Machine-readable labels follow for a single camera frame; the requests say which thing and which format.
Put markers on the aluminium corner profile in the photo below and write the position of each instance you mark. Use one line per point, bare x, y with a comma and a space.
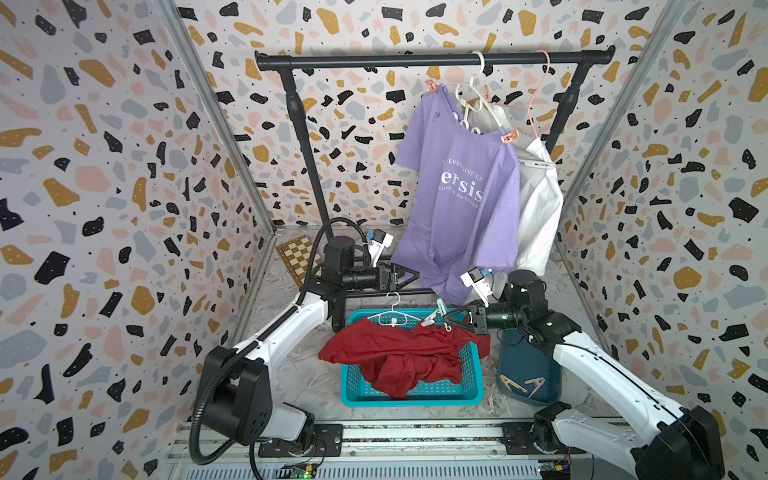
187, 53
670, 15

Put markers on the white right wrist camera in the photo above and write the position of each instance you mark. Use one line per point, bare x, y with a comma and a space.
479, 281

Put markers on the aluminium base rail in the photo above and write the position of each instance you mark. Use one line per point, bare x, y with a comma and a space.
401, 449

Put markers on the white plastic hangers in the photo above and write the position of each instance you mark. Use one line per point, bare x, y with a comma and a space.
476, 110

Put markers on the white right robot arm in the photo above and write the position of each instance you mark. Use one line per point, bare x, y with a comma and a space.
662, 438

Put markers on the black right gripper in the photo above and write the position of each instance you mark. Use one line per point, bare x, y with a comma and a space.
479, 308

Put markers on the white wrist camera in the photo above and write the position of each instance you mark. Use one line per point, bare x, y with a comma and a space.
378, 242
479, 281

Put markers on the white printed t-shirt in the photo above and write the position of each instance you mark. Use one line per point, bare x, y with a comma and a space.
520, 237

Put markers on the red garment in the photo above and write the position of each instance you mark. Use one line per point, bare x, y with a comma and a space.
395, 360

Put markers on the aluminium corner profile right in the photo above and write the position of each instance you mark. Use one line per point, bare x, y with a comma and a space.
670, 15

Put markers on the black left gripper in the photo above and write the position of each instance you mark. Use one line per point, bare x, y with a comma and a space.
389, 283

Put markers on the aluminium corner profile left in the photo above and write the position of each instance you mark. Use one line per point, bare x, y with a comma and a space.
187, 53

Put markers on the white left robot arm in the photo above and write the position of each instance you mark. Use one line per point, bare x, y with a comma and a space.
234, 402

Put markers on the dark teal clothespin bin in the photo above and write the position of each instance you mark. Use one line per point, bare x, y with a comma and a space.
526, 374

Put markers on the wooden chessboard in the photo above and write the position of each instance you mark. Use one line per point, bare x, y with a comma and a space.
295, 255

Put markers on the dark grey clothes rack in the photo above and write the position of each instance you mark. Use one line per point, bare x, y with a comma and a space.
284, 66

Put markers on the teal laundry basket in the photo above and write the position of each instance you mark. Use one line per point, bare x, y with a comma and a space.
357, 392

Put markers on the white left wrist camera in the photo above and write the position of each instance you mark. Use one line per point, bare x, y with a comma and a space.
378, 242

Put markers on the purple garment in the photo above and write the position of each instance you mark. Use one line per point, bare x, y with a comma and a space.
466, 208

